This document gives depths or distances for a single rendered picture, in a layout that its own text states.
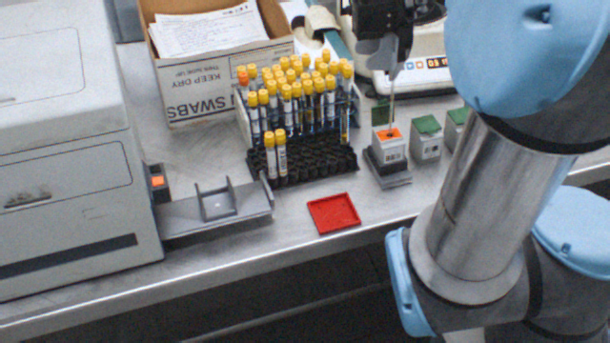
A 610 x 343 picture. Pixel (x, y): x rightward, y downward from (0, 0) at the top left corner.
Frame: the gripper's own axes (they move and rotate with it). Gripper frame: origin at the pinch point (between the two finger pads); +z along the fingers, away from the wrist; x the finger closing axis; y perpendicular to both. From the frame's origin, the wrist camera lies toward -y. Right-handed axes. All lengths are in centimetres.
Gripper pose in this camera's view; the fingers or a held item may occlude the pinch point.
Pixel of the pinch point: (394, 69)
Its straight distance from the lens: 103.2
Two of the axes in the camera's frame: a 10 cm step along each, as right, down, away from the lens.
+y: -9.4, 2.2, -2.5
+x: 3.3, 6.3, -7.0
